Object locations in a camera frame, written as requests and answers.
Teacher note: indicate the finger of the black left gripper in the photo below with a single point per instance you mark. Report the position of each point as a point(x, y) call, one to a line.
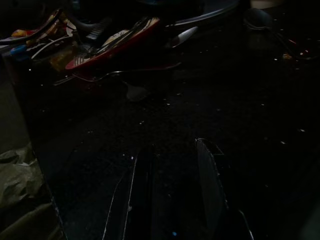
point(93, 28)

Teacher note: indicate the silver fork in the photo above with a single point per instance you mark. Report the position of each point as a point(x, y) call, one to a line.
point(112, 73)

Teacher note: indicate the large silver spoon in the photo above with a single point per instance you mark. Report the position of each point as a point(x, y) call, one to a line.
point(183, 33)

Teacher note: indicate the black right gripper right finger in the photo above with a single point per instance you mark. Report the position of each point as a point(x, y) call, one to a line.
point(212, 187)

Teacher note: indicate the grey crumpled bag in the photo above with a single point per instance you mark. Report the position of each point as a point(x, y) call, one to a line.
point(20, 175)

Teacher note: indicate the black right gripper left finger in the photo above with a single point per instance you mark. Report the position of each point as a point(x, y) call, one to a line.
point(135, 200)

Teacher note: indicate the pink rimmed floral plate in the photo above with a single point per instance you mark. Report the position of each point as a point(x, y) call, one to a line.
point(105, 53)

